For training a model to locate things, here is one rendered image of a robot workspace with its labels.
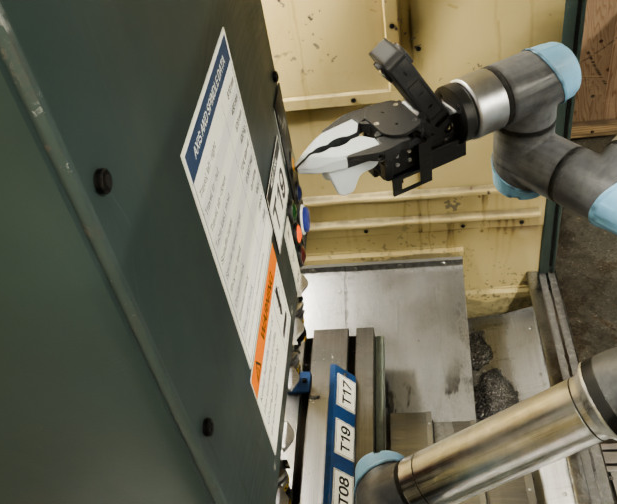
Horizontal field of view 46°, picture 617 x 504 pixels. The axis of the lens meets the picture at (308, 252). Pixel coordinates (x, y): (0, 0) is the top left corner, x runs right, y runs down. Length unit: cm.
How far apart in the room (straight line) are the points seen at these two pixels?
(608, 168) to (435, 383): 100
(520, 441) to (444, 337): 98
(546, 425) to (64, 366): 59
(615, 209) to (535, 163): 12
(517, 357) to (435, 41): 85
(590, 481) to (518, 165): 83
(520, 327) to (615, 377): 119
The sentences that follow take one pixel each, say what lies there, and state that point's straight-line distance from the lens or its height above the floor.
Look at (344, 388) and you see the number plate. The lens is 154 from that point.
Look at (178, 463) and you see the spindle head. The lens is 44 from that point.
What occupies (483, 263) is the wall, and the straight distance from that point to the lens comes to 190.
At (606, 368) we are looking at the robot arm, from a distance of 83.
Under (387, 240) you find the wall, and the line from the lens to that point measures 183.
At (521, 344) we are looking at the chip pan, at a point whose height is 66.
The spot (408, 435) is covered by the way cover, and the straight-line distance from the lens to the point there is 172.
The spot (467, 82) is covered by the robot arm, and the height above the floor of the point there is 173.
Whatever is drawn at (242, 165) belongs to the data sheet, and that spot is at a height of 185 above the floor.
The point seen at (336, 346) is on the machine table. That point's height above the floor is 90.
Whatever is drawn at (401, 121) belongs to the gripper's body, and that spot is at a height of 173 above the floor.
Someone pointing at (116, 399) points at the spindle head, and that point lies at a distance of 40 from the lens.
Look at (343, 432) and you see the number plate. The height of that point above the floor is 94.
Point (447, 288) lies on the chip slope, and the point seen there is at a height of 83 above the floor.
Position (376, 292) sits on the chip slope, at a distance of 186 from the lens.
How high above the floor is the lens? 218
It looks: 42 degrees down
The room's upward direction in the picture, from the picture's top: 11 degrees counter-clockwise
